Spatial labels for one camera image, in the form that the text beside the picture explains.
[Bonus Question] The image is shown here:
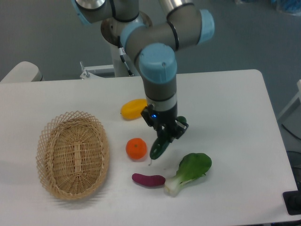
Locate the woven wicker basket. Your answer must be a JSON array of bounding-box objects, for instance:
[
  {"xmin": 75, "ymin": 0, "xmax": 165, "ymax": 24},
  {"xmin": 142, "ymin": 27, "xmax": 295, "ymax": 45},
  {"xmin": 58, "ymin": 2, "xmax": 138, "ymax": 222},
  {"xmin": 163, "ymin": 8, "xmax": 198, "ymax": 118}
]
[{"xmin": 36, "ymin": 111, "xmax": 110, "ymax": 200}]

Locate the purple sweet potato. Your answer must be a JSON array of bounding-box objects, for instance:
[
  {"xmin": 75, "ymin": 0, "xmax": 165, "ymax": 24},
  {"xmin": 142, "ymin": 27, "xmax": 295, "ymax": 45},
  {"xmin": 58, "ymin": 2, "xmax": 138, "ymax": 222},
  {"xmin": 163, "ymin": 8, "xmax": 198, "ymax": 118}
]
[{"xmin": 132, "ymin": 173, "xmax": 166, "ymax": 187}]

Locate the green cucumber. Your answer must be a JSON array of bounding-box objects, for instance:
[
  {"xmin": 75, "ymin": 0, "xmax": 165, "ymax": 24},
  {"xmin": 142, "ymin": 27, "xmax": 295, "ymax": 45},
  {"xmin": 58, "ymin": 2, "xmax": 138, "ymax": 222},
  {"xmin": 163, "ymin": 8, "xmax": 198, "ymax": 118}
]
[{"xmin": 148, "ymin": 116, "xmax": 187, "ymax": 166}]

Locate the blue plastic bag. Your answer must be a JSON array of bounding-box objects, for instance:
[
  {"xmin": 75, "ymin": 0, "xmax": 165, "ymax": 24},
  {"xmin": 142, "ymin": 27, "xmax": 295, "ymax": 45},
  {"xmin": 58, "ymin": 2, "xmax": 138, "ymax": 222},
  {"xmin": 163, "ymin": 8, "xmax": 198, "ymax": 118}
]
[{"xmin": 234, "ymin": 0, "xmax": 301, "ymax": 16}]

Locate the green bok choy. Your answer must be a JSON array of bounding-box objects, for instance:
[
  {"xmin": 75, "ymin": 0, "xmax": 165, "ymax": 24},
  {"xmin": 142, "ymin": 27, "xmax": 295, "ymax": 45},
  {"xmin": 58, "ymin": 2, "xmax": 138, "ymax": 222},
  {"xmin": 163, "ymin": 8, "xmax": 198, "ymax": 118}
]
[{"xmin": 164, "ymin": 153, "xmax": 212, "ymax": 196}]

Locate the orange mandarin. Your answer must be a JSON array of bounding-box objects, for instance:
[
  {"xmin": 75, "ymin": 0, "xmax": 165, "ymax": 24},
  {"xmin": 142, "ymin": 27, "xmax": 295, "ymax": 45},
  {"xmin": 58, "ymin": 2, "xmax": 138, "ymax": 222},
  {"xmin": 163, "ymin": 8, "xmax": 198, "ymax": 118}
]
[{"xmin": 126, "ymin": 137, "xmax": 147, "ymax": 160}]

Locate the white chair armrest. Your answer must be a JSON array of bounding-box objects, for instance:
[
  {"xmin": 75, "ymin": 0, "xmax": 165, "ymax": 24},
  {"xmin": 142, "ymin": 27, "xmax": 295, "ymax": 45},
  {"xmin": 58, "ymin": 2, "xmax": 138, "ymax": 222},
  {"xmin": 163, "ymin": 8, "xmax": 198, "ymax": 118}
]
[{"xmin": 1, "ymin": 61, "xmax": 44, "ymax": 84}]

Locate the white furniture at right edge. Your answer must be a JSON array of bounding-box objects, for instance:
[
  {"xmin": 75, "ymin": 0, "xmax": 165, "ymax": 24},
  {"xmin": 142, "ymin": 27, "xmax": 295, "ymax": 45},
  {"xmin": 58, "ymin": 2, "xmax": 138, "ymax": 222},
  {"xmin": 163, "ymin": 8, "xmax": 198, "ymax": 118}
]
[{"xmin": 277, "ymin": 80, "xmax": 301, "ymax": 124}]

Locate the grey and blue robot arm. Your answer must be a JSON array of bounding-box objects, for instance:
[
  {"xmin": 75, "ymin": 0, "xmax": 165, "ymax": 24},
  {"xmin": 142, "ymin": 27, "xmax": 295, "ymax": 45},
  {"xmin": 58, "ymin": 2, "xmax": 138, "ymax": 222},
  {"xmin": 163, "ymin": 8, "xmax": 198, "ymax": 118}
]
[{"xmin": 72, "ymin": 0, "xmax": 215, "ymax": 142}]

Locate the yellow mango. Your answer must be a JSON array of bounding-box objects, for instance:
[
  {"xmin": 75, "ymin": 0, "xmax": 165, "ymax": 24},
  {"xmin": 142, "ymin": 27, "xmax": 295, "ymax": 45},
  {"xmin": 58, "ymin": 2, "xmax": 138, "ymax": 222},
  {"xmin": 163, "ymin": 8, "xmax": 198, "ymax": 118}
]
[{"xmin": 120, "ymin": 99, "xmax": 147, "ymax": 120}]

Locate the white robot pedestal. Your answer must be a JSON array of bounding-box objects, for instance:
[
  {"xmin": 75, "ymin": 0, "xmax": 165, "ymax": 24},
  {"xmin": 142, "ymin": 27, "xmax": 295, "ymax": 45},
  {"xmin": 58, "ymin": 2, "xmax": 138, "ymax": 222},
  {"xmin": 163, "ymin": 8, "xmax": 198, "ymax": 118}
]
[{"xmin": 79, "ymin": 11, "xmax": 155, "ymax": 80}]

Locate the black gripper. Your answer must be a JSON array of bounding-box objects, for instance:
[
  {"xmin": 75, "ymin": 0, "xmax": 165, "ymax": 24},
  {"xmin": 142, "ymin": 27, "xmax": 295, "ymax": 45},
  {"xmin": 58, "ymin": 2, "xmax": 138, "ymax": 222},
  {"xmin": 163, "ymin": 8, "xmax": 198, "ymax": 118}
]
[{"xmin": 141, "ymin": 103, "xmax": 189, "ymax": 143}]

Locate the black device at table edge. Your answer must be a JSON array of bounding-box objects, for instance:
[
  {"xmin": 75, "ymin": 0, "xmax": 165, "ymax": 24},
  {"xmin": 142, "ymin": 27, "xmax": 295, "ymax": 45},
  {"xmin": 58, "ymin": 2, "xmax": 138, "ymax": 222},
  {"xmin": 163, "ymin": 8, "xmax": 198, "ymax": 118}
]
[{"xmin": 283, "ymin": 191, "xmax": 301, "ymax": 215}]

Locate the black cable on floor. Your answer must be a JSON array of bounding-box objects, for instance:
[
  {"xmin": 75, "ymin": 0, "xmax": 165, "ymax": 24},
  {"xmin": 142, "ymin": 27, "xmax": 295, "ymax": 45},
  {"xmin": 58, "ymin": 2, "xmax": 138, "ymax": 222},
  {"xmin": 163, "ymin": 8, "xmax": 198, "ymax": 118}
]
[{"xmin": 281, "ymin": 122, "xmax": 301, "ymax": 139}]

